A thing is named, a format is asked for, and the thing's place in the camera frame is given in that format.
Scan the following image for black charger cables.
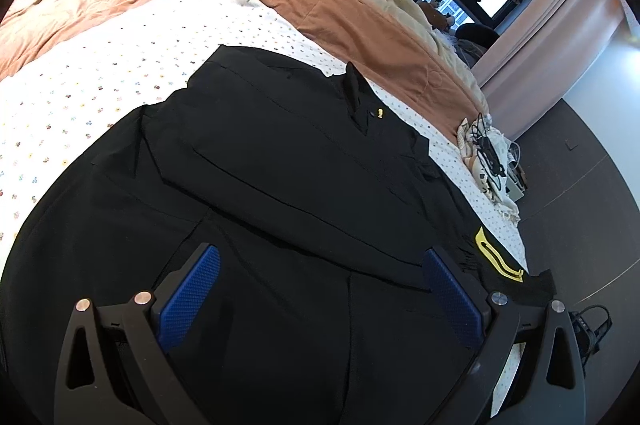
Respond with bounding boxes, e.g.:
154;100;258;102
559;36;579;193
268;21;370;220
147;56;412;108
470;112;522;180

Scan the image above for black jacket with yellow strap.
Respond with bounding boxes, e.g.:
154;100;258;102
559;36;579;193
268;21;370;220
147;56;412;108
0;45;557;425

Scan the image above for terracotta duvet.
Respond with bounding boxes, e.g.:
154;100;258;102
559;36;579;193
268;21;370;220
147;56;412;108
0;0;493;140

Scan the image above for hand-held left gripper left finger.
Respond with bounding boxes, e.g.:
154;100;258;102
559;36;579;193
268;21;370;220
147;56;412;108
54;243;222;425

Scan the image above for black chair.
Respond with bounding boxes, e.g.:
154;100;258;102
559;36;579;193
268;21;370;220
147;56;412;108
457;24;501;56

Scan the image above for cream fringed throw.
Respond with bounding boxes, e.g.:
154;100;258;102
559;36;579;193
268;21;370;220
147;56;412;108
456;117;522;224

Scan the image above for white dotted bed sheet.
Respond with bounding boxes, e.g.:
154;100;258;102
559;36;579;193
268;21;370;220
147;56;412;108
0;0;531;406

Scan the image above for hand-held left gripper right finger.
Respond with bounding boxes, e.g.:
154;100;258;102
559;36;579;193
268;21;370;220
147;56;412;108
422;246;587;425

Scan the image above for pink curtain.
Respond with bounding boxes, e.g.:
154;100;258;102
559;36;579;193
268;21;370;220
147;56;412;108
472;0;627;140

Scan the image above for beige blanket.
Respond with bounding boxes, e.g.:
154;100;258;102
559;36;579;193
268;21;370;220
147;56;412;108
357;0;490;106

